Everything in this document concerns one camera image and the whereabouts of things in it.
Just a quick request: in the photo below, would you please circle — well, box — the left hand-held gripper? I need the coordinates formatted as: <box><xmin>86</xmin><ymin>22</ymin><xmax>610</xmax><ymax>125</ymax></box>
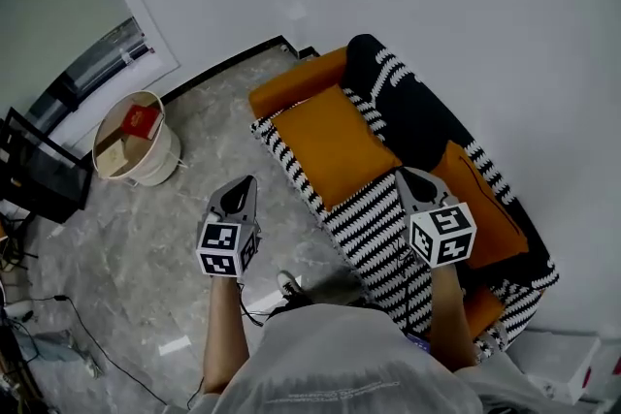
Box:
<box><xmin>195</xmin><ymin>175</ymin><xmax>263</xmax><ymax>281</ymax></box>

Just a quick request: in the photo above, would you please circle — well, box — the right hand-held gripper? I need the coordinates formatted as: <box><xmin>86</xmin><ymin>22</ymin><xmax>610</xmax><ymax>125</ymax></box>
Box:
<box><xmin>394</xmin><ymin>168</ymin><xmax>478</xmax><ymax>270</ymax></box>

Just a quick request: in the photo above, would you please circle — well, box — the orange cushion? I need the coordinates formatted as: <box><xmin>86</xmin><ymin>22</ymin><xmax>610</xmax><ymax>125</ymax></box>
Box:
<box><xmin>271</xmin><ymin>84</ymin><xmax>404</xmax><ymax>212</ymax></box>
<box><xmin>463</xmin><ymin>284</ymin><xmax>505</xmax><ymax>341</ymax></box>
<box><xmin>430</xmin><ymin>139</ymin><xmax>530</xmax><ymax>271</ymax></box>

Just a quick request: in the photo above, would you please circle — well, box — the orange sofa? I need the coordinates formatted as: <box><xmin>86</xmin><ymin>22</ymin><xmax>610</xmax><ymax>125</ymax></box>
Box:
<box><xmin>248</xmin><ymin>33</ymin><xmax>560</xmax><ymax>365</ymax></box>

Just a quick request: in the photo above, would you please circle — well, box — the person's left forearm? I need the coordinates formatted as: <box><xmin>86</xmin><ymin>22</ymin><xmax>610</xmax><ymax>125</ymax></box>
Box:
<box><xmin>202</xmin><ymin>275</ymin><xmax>251</xmax><ymax>397</ymax></box>

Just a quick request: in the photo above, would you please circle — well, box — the person's right forearm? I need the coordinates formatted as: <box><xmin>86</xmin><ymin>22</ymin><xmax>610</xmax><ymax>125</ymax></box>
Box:
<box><xmin>429</xmin><ymin>264</ymin><xmax>479</xmax><ymax>372</ymax></box>

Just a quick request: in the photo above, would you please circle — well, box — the black white patterned sofa cover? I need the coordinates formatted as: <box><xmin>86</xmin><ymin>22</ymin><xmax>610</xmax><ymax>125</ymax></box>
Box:
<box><xmin>249</xmin><ymin>33</ymin><xmax>560</xmax><ymax>365</ymax></box>

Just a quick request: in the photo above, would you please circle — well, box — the white round side table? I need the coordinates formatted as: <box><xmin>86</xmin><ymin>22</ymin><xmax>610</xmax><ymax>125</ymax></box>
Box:
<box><xmin>91</xmin><ymin>90</ymin><xmax>183</xmax><ymax>188</ymax></box>

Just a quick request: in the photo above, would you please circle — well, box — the person's grey shoe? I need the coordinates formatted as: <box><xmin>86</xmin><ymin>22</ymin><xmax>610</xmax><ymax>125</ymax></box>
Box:
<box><xmin>276</xmin><ymin>270</ymin><xmax>305</xmax><ymax>300</ymax></box>

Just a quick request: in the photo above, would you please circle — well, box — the red book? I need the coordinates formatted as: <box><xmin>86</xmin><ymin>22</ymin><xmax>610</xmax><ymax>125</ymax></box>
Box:
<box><xmin>119</xmin><ymin>104</ymin><xmax>164</xmax><ymax>142</ymax></box>

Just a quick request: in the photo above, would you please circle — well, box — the grey white patterned blanket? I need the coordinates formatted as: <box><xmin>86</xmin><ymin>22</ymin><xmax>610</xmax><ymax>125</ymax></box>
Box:
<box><xmin>473</xmin><ymin>324</ymin><xmax>510</xmax><ymax>365</ymax></box>

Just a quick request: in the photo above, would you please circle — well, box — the person's white t-shirt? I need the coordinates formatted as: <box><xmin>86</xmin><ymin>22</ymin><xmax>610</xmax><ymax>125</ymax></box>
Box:
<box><xmin>186</xmin><ymin>303</ymin><xmax>559</xmax><ymax>414</ymax></box>

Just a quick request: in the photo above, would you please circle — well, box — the black metal rack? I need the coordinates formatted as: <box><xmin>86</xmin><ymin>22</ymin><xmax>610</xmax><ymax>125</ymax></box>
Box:
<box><xmin>0</xmin><ymin>106</ymin><xmax>94</xmax><ymax>225</ymax></box>

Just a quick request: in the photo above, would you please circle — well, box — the white framed glass door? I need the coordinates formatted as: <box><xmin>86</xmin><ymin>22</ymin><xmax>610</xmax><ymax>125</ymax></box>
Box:
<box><xmin>0</xmin><ymin>0</ymin><xmax>181</xmax><ymax>146</ymax></box>

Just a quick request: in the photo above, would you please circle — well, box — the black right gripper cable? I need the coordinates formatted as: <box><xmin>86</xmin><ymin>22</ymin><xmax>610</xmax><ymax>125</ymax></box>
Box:
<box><xmin>391</xmin><ymin>241</ymin><xmax>419</xmax><ymax>335</ymax></box>

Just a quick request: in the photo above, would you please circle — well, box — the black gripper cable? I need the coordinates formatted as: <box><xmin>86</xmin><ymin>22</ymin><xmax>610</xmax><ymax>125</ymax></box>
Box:
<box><xmin>391</xmin><ymin>241</ymin><xmax>419</xmax><ymax>335</ymax></box>
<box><xmin>236</xmin><ymin>280</ymin><xmax>266</xmax><ymax>329</ymax></box>

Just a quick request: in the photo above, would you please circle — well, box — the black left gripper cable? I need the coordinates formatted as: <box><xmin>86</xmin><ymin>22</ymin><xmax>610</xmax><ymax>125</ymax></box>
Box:
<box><xmin>236</xmin><ymin>280</ymin><xmax>266</xmax><ymax>329</ymax></box>

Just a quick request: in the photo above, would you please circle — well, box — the long black floor cable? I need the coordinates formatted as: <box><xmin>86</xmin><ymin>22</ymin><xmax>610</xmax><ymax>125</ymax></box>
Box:
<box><xmin>4</xmin><ymin>293</ymin><xmax>205</xmax><ymax>409</ymax></box>

